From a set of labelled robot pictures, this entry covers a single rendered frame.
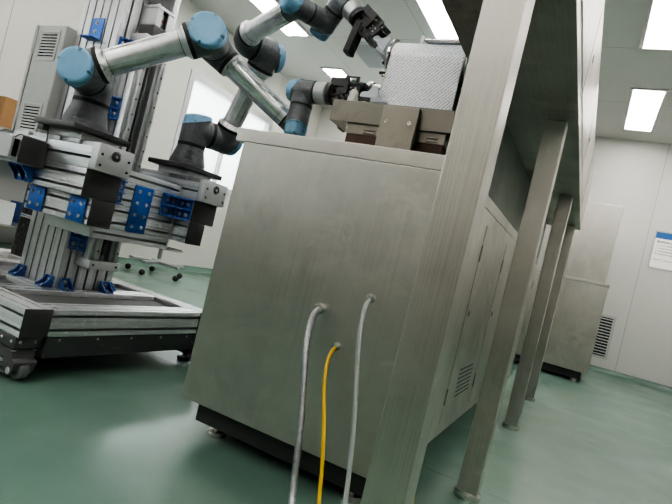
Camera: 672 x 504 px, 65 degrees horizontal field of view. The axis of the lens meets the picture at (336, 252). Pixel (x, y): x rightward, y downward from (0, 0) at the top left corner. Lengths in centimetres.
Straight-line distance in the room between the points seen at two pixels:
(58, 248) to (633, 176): 635
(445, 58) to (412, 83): 12
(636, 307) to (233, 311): 600
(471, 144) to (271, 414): 95
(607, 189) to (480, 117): 647
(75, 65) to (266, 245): 84
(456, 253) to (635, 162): 661
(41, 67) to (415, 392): 212
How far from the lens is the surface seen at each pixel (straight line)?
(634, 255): 710
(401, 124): 141
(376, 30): 187
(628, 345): 706
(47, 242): 231
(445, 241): 73
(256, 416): 148
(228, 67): 196
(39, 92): 248
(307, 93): 179
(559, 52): 129
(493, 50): 80
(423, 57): 171
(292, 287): 140
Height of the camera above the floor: 60
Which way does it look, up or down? level
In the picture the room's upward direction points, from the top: 14 degrees clockwise
